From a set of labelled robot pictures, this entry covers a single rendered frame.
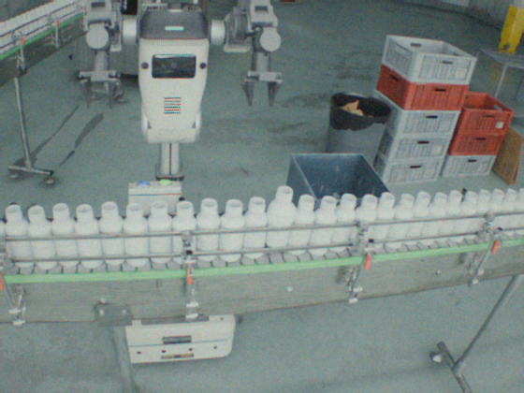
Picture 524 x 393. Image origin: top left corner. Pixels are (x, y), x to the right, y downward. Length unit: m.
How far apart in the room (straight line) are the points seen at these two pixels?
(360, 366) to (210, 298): 1.23
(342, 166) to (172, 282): 0.98
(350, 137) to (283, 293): 2.05
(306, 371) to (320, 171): 0.95
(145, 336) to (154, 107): 0.95
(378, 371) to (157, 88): 1.64
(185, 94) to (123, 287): 0.70
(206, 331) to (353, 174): 0.91
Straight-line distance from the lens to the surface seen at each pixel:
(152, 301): 1.21
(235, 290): 1.21
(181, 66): 1.50
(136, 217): 1.06
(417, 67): 3.24
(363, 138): 3.18
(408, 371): 2.36
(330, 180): 1.90
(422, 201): 1.29
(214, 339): 2.01
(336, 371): 2.23
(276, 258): 1.19
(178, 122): 1.58
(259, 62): 1.28
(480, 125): 4.03
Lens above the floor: 1.80
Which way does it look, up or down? 34 degrees down
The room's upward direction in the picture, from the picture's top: 8 degrees clockwise
